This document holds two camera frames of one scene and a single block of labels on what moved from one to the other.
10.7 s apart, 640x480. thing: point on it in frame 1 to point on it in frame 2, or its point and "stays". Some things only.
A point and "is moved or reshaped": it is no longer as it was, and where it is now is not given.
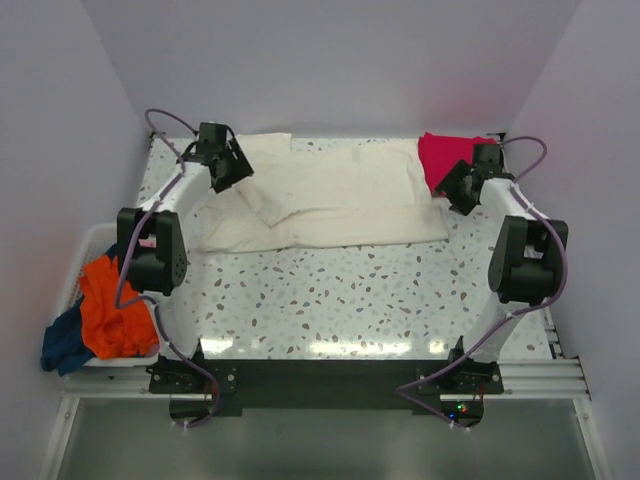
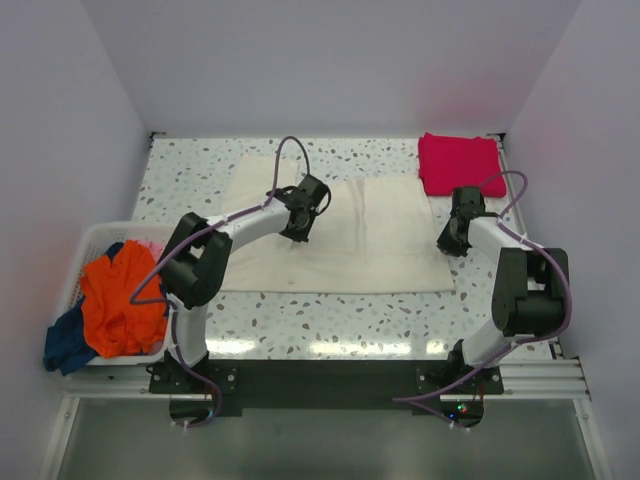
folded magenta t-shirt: x=440 y=154 stays
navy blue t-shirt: x=64 y=350 stays
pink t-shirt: x=147 y=243 stays
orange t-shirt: x=110 y=332 stays
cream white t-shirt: x=323 y=193 is moved or reshaped
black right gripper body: x=454 y=186 to x=452 y=243
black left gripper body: x=236 y=166 to x=299 y=235
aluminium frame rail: x=541 y=378 stays
